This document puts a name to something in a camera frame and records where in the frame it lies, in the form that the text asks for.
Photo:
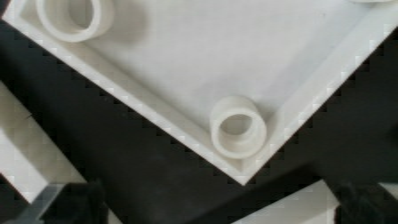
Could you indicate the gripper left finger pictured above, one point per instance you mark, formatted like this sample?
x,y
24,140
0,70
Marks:
x,y
68,204

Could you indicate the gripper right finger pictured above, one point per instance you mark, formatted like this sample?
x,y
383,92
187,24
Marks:
x,y
368,203

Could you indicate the white square tabletop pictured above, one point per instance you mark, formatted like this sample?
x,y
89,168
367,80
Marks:
x,y
192,50

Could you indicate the white front fence wall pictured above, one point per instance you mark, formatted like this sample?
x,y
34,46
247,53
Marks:
x,y
34,165

